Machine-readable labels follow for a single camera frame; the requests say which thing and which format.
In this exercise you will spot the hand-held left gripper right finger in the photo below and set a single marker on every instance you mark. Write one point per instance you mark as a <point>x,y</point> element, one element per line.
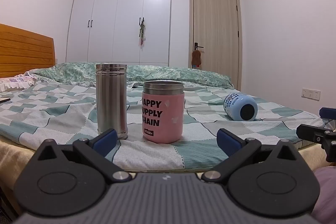
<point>229,142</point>

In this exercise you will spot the floral pillow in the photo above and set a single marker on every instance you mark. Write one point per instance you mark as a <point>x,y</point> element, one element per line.
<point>14,82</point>

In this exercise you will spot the white wardrobe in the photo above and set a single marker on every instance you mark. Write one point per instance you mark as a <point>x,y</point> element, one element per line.
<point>119,14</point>

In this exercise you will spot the wooden headboard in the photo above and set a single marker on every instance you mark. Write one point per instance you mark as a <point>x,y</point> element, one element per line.
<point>25,52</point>

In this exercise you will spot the wooden door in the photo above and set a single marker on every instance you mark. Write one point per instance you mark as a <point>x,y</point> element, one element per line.
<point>216,35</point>

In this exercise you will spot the pink cup with steel lid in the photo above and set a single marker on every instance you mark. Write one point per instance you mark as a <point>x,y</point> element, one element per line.
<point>162,115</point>

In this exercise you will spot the green floral quilt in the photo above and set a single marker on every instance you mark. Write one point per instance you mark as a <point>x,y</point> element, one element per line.
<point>162,73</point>

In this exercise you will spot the tall stainless steel cup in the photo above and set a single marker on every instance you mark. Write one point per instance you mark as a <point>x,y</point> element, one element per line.
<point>111,100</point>

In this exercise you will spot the white wall socket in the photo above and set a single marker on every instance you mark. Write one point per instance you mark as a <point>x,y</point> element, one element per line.
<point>310,94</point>

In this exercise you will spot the beige mattress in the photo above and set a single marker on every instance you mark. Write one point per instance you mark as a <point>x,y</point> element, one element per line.
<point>15,146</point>

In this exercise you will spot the checkered green white blanket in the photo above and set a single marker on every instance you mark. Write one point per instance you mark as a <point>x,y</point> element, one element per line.
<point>52,113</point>

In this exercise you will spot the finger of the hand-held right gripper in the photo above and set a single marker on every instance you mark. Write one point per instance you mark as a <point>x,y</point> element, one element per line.
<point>328,112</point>
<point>313,133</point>

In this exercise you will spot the pink cloth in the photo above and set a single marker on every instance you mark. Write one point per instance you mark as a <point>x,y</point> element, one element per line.
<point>325,192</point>

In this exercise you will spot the green hanging ornament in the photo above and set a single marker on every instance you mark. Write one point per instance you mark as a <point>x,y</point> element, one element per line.
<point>142,31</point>

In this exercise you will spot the blue cup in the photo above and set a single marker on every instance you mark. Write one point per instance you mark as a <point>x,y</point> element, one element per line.
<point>240,107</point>

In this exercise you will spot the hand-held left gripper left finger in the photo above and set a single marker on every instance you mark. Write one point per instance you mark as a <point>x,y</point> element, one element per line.
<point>105,141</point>

